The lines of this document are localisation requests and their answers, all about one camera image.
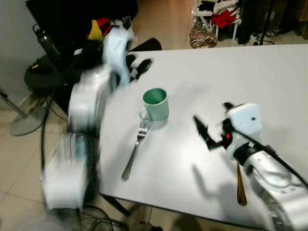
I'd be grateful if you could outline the brown cardboard box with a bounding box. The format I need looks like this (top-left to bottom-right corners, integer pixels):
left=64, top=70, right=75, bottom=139
left=293, top=0, right=308, bottom=40

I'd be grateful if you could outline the mint green mug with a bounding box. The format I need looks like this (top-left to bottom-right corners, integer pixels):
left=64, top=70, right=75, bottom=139
left=139, top=88, right=170, bottom=122

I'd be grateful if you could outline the silver metal fork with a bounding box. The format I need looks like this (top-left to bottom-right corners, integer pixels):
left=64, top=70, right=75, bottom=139
left=120, top=120, right=148, bottom=182

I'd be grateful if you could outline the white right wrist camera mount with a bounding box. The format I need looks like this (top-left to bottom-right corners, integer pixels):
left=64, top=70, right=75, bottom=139
left=225, top=103, right=264, bottom=161

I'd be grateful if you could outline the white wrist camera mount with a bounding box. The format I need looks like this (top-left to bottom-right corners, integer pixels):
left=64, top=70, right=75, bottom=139
left=103, top=26, right=136, bottom=88
left=225, top=103, right=264, bottom=161

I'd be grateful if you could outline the white storage rack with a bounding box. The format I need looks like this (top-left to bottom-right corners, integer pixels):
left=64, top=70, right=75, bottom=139
left=192, top=0, right=243, bottom=43

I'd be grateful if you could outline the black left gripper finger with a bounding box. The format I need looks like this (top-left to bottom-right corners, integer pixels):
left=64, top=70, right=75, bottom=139
left=136, top=59, right=154, bottom=79

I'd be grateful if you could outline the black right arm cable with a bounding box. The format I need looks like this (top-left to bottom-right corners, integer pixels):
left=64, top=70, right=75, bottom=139
left=230, top=124, right=308, bottom=188

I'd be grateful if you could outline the red toy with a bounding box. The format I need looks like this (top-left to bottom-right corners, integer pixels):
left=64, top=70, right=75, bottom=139
left=96, top=17, right=114, bottom=38

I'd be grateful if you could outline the black table leg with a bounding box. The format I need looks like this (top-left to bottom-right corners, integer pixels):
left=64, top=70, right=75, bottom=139
left=99, top=194, right=131, bottom=218

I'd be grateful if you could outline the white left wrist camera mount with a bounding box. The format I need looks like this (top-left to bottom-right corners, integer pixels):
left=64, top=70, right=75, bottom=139
left=103, top=26, right=136, bottom=88

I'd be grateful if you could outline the black chair back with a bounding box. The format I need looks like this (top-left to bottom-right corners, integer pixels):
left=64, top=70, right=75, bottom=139
left=129, top=38, right=163, bottom=52

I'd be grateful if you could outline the leopard print bag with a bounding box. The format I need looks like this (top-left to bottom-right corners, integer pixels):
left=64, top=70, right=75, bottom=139
left=189, top=15, right=218, bottom=49

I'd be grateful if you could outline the black wire fan guard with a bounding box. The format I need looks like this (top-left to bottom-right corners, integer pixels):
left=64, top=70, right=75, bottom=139
left=72, top=205, right=130, bottom=231

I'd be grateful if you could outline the red cloth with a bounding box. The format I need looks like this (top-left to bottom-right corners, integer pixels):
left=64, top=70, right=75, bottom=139
left=210, top=9, right=238, bottom=29

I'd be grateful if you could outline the black drink bottle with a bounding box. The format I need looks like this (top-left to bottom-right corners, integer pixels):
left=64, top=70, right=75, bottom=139
left=32, top=24, right=62, bottom=62

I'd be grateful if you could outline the yellow toy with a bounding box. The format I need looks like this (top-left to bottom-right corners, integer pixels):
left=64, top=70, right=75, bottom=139
left=87, top=20, right=104, bottom=41

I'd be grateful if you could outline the white standing fan base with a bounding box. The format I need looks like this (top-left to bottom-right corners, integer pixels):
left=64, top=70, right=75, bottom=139
left=0, top=87, right=50, bottom=137

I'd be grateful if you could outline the large black screen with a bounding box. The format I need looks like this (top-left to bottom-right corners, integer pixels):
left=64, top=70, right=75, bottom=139
left=26, top=0, right=139, bottom=41

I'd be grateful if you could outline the brown wooden spoon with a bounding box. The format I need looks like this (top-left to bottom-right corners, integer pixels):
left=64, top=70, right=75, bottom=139
left=235, top=161, right=248, bottom=207

